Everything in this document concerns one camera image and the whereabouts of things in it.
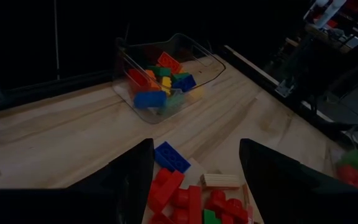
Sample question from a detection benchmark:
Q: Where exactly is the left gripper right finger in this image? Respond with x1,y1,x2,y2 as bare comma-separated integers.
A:
239,139,358,224

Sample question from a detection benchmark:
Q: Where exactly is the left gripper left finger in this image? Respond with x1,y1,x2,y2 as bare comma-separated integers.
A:
0,139,155,224

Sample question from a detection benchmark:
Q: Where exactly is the clear plastic bin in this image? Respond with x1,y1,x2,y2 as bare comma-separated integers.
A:
112,32,227,125
329,144,358,192

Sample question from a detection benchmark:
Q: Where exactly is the wooden block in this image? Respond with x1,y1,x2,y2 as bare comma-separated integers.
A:
180,157,208,189
200,173,241,190

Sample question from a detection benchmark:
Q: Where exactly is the white pillar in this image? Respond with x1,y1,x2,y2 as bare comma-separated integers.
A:
314,0,347,29

